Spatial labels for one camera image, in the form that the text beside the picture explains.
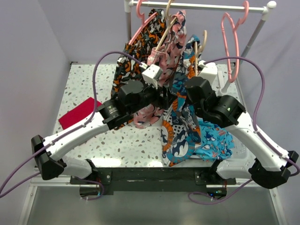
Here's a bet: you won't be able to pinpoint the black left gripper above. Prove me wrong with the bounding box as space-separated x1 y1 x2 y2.
128 79 177 116

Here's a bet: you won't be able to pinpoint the blue orange patterned shorts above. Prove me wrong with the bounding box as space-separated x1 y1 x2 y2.
161 35 201 167

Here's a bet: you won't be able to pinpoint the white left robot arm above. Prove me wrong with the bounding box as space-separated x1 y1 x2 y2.
31 80 175 184

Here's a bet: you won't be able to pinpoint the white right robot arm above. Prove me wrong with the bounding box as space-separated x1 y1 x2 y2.
184 77 299 189

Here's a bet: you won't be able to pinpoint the pink patterned shorts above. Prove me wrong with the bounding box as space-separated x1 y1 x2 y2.
134 10 187 129

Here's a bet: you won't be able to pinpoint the black orange camouflage shorts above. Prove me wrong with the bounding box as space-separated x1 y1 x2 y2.
111 9 166 130

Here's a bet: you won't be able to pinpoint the light blue shark shorts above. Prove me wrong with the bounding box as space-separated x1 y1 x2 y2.
191 118 235 162

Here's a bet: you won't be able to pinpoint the pink hanger left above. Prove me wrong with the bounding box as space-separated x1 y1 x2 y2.
128 0 157 45

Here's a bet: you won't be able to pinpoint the wooden hanger with shorts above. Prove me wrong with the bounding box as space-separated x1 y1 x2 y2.
156 0 177 51

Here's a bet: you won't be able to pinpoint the empty pink hanger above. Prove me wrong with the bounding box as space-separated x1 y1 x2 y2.
221 0 249 83

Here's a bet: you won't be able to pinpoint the red folded cloth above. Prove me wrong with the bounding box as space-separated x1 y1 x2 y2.
58 97 94 130

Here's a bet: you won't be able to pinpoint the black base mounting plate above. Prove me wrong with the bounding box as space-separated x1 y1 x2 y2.
70 166 237 195

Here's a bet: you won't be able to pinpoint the white plastic basket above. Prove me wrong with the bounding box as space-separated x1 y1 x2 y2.
190 142 247 162

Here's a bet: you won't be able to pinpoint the white clothes rack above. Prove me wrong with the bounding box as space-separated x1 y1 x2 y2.
124 0 277 94

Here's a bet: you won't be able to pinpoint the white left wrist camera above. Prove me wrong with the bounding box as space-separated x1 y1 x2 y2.
142 64 163 89

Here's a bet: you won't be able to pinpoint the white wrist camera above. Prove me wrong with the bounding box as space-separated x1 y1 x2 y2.
197 60 218 85
142 64 163 89

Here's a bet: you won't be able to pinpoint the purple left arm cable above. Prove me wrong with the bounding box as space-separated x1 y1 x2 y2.
0 50 145 199

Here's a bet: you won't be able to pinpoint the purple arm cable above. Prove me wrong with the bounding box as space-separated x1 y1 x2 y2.
0 50 145 199
203 56 300 178

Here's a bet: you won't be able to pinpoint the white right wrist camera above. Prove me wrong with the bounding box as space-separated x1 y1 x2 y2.
197 60 218 85

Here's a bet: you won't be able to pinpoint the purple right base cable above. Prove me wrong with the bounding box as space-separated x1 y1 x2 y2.
187 179 254 206

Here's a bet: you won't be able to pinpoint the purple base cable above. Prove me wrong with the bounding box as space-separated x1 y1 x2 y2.
187 179 254 206
79 178 105 201

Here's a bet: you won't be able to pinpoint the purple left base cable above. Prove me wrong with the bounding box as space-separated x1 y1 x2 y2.
79 178 105 201

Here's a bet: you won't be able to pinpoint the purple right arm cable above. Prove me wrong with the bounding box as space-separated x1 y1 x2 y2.
203 56 300 178

